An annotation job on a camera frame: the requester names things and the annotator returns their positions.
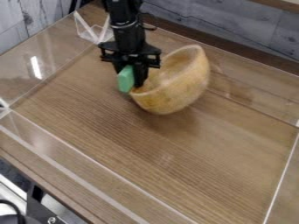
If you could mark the round wooden bowl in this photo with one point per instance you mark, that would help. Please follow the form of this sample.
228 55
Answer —
176 85

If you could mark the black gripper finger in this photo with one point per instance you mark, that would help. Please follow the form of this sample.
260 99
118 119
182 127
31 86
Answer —
140 72
119 66

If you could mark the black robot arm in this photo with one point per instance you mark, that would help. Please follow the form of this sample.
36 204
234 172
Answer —
124 13

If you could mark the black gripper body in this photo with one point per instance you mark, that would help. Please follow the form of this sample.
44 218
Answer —
130 48

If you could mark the black table leg bracket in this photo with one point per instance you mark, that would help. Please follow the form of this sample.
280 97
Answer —
37 214

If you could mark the clear acrylic corner bracket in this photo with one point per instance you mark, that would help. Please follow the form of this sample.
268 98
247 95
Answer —
95 33

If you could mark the green rectangular stick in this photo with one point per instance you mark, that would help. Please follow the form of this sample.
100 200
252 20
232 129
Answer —
126 79

